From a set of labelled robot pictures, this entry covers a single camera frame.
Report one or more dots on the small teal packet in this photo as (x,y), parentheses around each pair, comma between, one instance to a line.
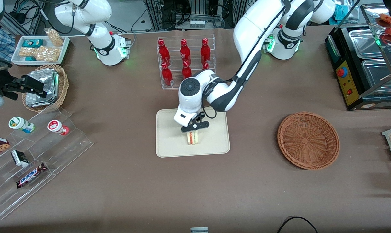
(30,58)

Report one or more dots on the teal snack box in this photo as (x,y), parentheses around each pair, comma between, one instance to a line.
(33,42)

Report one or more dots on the clear bag of nuts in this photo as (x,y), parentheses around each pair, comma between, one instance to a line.
(55,37)
(48,54)
(27,51)

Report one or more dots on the red emergency stop button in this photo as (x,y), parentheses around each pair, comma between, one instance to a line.
(341,72)

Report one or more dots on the green lid yogurt cup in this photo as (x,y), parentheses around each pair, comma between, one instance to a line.
(20,124)

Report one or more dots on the clear acrylic bottle rack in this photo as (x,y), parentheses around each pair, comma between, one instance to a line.
(174,86)

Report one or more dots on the beige rectangular tray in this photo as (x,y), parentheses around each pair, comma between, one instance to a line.
(211,142)

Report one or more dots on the small black white carton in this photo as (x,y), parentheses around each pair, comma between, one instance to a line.
(19,158)

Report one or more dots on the small grey device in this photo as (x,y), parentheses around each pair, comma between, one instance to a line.
(199,230)

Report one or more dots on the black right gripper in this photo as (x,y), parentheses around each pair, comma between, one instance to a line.
(0,84)

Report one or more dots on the metal equipment rack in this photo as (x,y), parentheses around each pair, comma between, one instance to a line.
(182,9)

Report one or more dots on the steel food pan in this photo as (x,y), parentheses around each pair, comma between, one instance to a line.
(376,76)
(363,43)

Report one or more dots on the red cola bottle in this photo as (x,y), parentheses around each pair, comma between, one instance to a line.
(205,51)
(185,53)
(205,66)
(166,76)
(186,70)
(164,53)

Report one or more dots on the light wicker basket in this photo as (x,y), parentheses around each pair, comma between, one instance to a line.
(63,85)

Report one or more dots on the round brown wicker basket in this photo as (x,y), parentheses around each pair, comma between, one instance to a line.
(307,140)

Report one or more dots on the Snickers chocolate bar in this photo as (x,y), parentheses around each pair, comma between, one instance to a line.
(31,175)

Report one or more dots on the white rectangular snack tray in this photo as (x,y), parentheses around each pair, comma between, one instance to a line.
(16,56)

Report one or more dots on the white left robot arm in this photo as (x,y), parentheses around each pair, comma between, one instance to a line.
(247,35)

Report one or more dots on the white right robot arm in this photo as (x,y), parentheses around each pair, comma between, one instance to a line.
(85,13)

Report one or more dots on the foil wrapped packets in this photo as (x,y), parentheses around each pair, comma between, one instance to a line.
(49,82)

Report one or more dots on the red lid yogurt cup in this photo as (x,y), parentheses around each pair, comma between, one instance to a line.
(56,126)

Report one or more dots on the clear acrylic stepped shelf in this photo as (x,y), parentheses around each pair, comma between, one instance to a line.
(62,152)

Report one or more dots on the brown table cover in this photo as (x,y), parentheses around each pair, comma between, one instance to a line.
(195,194)

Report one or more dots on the blue plaid cloth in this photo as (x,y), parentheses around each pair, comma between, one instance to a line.
(1,43)

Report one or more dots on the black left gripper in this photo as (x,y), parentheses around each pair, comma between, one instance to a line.
(201,114)

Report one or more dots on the triangular sandwich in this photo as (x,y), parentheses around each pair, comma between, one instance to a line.
(192,138)

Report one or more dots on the black food warmer cabinet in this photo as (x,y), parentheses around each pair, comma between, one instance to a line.
(354,97)

